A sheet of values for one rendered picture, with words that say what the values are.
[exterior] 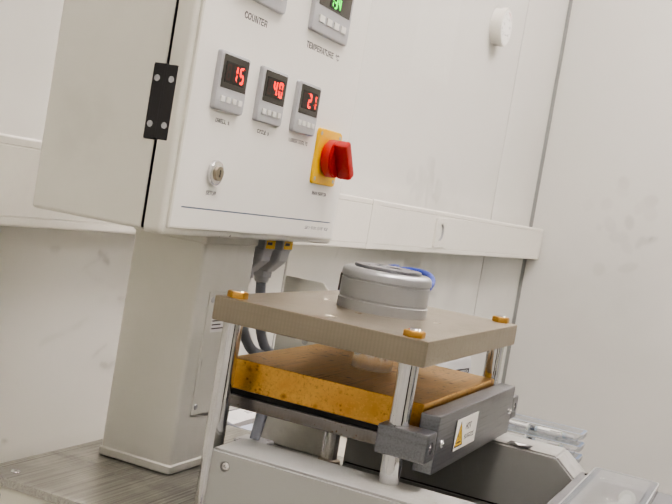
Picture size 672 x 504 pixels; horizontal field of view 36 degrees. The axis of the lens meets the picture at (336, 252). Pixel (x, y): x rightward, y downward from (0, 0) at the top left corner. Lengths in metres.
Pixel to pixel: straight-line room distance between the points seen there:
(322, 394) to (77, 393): 0.65
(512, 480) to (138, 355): 0.37
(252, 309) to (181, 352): 0.15
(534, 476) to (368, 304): 0.25
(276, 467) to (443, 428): 0.13
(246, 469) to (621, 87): 2.71
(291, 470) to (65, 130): 0.33
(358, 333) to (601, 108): 2.65
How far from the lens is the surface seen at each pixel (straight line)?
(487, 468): 1.01
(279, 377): 0.84
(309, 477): 0.77
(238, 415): 1.53
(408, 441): 0.76
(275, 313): 0.80
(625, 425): 3.35
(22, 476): 0.92
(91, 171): 0.86
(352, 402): 0.81
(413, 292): 0.88
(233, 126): 0.88
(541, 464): 1.00
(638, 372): 3.33
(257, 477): 0.79
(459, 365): 1.93
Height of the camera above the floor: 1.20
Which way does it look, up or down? 3 degrees down
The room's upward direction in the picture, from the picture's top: 10 degrees clockwise
